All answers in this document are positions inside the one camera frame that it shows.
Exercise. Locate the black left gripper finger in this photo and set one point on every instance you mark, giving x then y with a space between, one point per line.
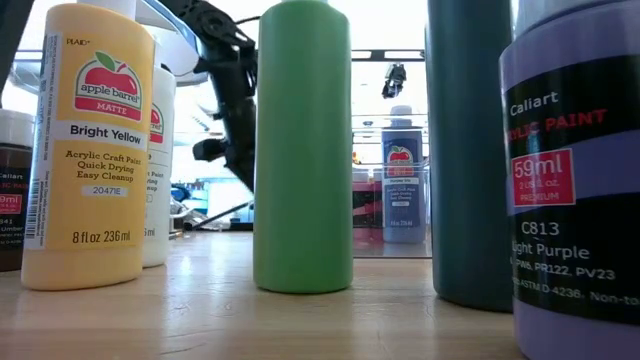
250 180

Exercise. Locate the magenta small paint bottle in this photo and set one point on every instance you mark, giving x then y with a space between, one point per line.
361 200

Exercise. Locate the clear plastic bin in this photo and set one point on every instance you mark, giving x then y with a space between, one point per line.
370 250

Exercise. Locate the blue large paint bottle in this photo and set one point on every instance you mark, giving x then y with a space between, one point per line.
402 210

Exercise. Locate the green large paint bottle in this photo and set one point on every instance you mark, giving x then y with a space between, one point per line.
302 175

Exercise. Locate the white large paint bottle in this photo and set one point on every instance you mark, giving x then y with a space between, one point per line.
162 210

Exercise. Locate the yellow large paint bottle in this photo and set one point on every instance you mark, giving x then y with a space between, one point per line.
90 200

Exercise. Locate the teal large paint bottle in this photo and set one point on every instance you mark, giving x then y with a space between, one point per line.
470 175

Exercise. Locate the dark umber small paint bottle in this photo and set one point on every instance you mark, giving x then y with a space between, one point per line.
15 200

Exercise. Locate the light purple small paint bottle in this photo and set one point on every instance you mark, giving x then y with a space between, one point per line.
575 250

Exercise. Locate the clear plastic wrap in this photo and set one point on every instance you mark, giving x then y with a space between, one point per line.
210 222

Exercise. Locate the chrome lamp base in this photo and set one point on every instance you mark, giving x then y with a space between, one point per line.
179 209

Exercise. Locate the white lamp shade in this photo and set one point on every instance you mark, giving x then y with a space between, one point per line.
170 55

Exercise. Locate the black hanging spotlight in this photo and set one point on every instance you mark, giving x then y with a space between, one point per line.
395 80

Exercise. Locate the black overhead beam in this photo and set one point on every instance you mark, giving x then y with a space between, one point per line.
390 55

